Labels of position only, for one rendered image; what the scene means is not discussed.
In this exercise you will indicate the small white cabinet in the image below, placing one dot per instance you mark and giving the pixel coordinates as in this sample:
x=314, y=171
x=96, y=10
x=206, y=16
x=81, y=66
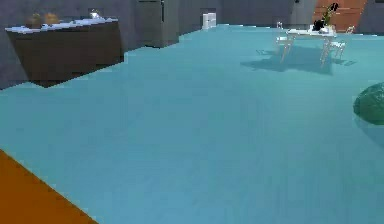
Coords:
x=209, y=20

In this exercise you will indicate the grey fridge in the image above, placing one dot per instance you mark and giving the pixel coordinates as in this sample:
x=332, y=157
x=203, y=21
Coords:
x=156, y=21

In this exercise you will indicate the white chair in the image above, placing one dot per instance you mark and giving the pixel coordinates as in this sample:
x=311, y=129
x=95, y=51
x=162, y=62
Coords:
x=341, y=43
x=282, y=38

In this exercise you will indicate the small silver kettle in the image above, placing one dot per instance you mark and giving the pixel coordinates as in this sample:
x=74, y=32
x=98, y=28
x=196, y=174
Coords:
x=95, y=14

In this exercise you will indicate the dark brown kitchen counter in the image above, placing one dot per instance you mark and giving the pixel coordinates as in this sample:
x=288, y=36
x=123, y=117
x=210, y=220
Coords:
x=66, y=50

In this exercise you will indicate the white dining table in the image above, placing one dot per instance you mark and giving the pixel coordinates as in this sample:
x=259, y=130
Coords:
x=311, y=35

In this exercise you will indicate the black potted house plant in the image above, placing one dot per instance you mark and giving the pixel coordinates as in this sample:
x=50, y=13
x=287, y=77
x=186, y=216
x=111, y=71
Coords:
x=325, y=18

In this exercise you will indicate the golden round loaf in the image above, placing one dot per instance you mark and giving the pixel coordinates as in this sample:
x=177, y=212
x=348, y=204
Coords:
x=51, y=18

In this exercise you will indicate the orange wooden door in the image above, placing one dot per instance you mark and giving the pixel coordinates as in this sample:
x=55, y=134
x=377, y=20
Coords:
x=340, y=13

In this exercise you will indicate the green round cushion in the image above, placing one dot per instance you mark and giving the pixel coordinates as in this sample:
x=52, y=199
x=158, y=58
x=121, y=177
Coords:
x=371, y=104

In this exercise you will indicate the brown round loaf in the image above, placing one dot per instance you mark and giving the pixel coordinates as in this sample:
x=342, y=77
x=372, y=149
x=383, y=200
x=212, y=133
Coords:
x=34, y=21

